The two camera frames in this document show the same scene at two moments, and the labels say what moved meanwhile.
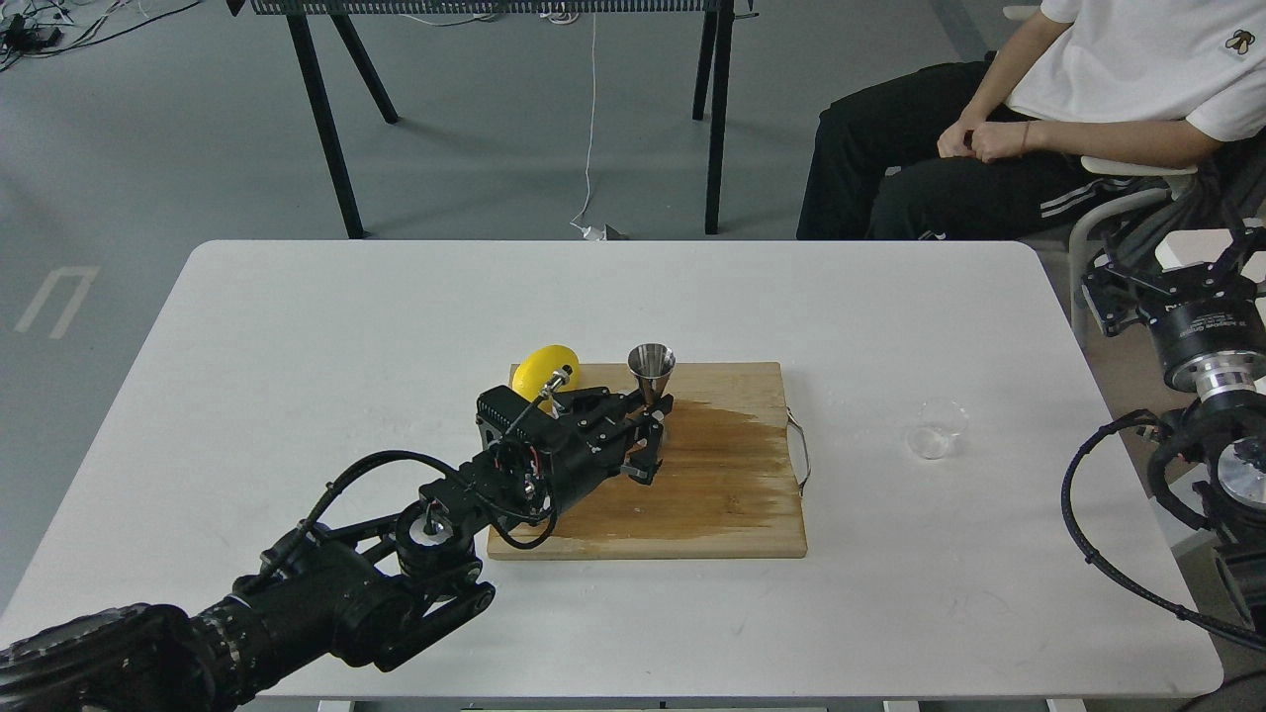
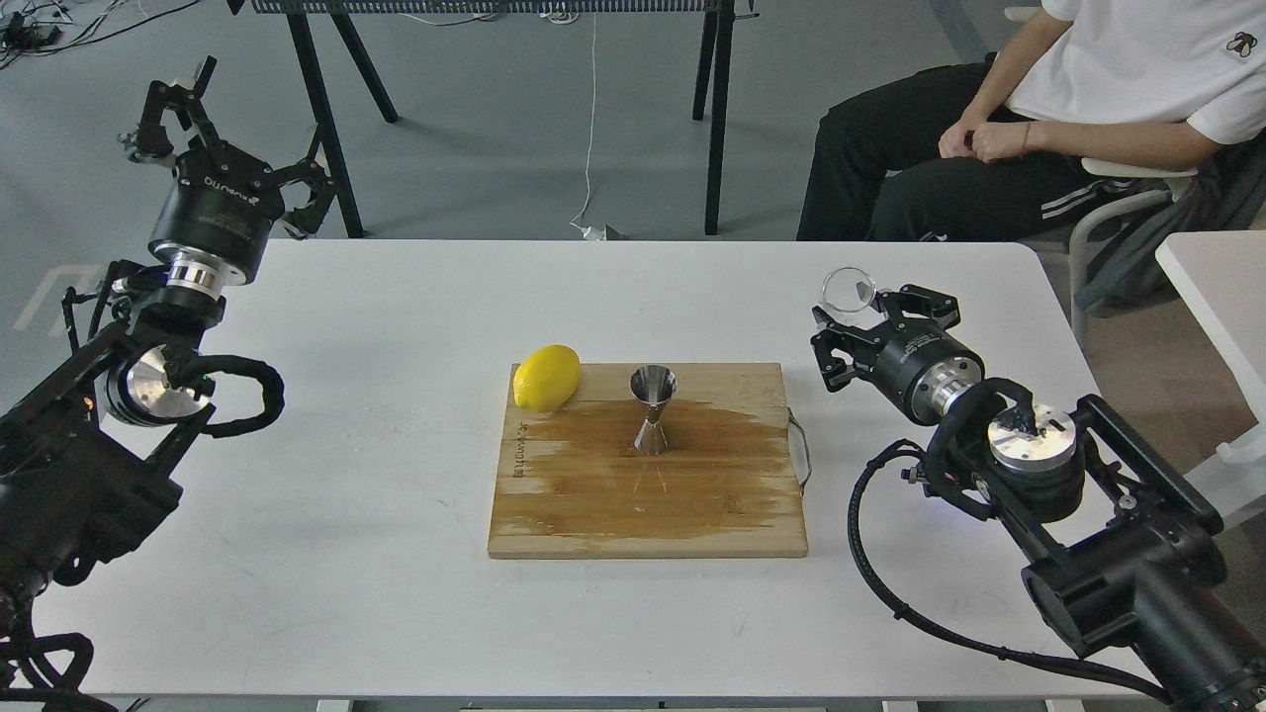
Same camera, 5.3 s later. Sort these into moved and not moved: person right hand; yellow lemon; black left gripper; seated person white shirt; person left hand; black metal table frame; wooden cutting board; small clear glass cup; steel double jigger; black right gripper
Moved: steel double jigger; small clear glass cup; black left gripper; black right gripper
Not moved: seated person white shirt; wooden cutting board; person right hand; yellow lemon; person left hand; black metal table frame
